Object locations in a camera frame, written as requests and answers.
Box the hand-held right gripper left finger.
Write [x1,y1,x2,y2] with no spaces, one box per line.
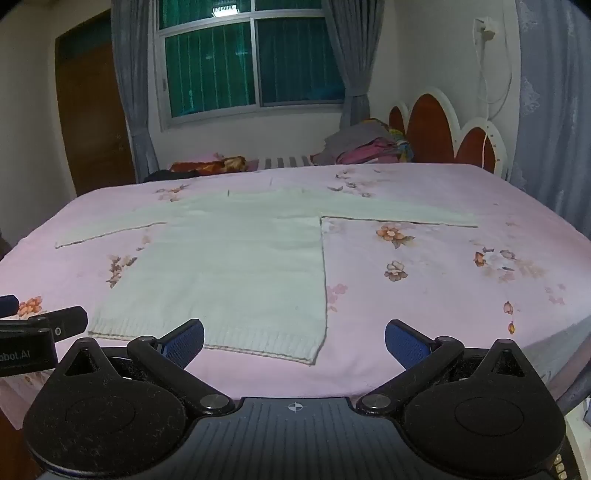
[55,318,236,416]

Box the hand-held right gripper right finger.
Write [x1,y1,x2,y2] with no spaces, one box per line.
[355,318,541,416]

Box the white knit sweater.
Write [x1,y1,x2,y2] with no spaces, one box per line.
[55,187,479,367]

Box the pile of colourful clothes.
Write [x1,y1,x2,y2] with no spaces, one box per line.
[311,119,414,166]

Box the bed with pink floral sheet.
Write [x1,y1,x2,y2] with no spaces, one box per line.
[0,164,591,430]

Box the black cloth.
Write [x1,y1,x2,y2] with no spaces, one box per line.
[143,169,197,182]

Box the red and orange pillow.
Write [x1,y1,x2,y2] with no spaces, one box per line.
[168,156,259,175]

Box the brown wooden door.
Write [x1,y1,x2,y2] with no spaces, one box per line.
[54,9,137,197]

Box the grey striped cloth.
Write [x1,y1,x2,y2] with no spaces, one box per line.
[252,154,320,172]

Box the brown and white headboard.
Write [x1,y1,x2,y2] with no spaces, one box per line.
[388,87,509,178]

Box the grey-blue window curtain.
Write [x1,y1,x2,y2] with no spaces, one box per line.
[321,0,384,131]
[111,0,160,184]

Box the pale blue lace curtain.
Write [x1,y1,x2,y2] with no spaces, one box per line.
[505,0,591,228]

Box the sliding glass window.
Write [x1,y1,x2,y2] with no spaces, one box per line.
[154,0,347,132]

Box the white charger cable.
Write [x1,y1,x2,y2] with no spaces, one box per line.
[473,28,514,172]

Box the white wall charger plug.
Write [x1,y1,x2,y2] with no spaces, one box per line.
[472,16,498,40]

